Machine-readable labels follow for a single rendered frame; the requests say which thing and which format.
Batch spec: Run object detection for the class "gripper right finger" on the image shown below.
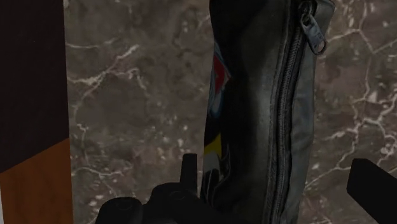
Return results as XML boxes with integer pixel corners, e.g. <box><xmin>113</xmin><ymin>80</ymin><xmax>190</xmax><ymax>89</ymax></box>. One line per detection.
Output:
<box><xmin>346</xmin><ymin>158</ymin><xmax>397</xmax><ymax>224</ymax></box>

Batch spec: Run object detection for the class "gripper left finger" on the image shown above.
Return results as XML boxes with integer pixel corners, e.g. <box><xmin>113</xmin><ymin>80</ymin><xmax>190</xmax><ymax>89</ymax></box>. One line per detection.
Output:
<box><xmin>95</xmin><ymin>153</ymin><xmax>205</xmax><ymax>224</ymax></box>

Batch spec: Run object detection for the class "black zippered pencil case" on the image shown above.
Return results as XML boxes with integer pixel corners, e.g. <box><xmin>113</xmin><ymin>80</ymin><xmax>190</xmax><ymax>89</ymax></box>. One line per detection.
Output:
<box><xmin>200</xmin><ymin>0</ymin><xmax>336</xmax><ymax>224</ymax></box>

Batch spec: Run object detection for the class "dark brown robot stand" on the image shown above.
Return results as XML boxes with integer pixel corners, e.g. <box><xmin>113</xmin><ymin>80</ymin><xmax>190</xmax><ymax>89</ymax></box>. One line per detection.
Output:
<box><xmin>0</xmin><ymin>0</ymin><xmax>74</xmax><ymax>224</ymax></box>

